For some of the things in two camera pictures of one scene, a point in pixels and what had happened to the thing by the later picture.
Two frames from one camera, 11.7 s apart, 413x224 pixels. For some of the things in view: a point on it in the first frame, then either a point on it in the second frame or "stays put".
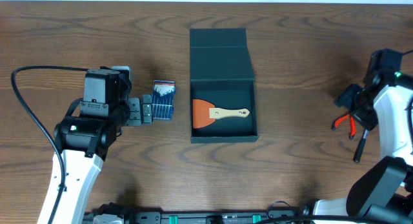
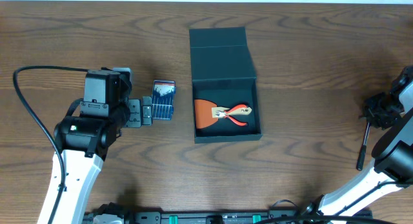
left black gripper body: x=135 y=111 stays put
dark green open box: x=222 y=72 stays put
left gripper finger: x=146 y=109 stays put
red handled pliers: x=352 y=124 → x=224 y=113
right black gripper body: x=361 y=105 → x=384 y=109
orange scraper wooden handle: x=204 y=113 stays put
